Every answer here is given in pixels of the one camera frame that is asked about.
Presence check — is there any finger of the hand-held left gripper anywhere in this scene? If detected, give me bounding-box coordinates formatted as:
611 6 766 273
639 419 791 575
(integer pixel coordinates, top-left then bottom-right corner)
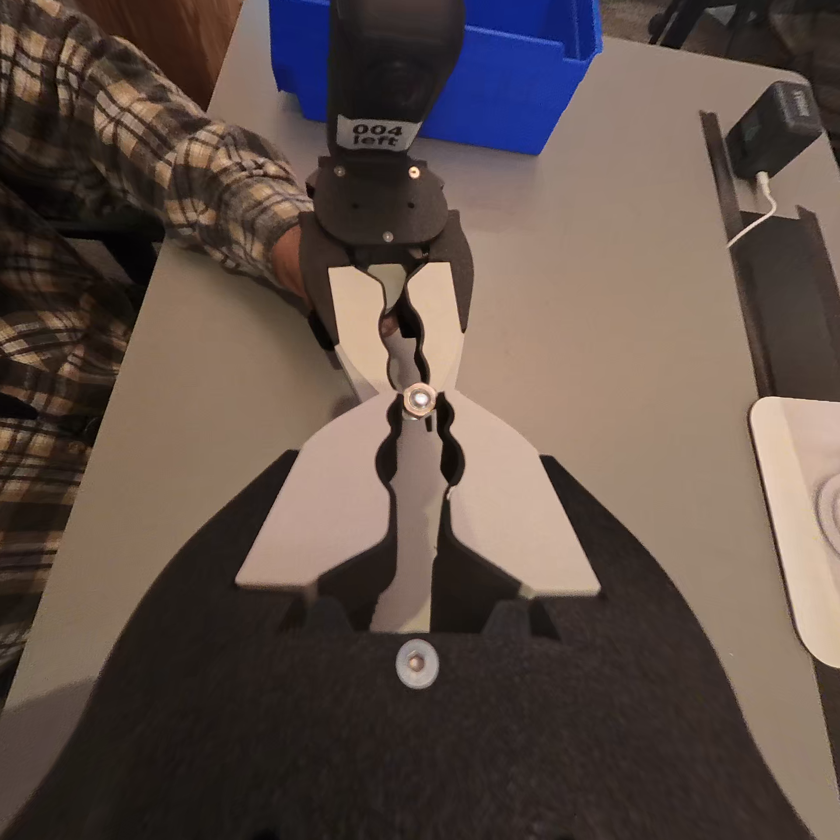
327 264 403 404
403 261 466 395

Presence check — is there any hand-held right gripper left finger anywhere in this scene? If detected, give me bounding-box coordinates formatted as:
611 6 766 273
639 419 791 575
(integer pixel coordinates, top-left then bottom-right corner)
234 392 406 601

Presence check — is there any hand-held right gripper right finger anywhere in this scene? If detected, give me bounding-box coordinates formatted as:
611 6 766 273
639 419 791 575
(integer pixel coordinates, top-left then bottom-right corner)
430 391 602 601

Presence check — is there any person's left hand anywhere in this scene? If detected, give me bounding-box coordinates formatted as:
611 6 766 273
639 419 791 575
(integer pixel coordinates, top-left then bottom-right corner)
271 224 312 316

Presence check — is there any blue plastic bin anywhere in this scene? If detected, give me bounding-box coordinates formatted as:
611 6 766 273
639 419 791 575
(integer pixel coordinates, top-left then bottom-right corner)
268 0 603 156

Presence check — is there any wooden pillar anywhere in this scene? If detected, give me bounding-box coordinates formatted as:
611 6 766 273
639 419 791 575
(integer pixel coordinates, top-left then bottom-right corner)
108 0 244 109

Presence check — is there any white pad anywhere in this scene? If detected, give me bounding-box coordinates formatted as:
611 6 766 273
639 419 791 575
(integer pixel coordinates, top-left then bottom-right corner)
749 395 840 660

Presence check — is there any black power adapter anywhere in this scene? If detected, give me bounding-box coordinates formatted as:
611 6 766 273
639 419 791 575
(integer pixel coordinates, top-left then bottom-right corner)
725 82 824 179

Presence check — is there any white cable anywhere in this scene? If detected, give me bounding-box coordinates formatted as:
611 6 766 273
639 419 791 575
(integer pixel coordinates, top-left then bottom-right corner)
727 172 778 249

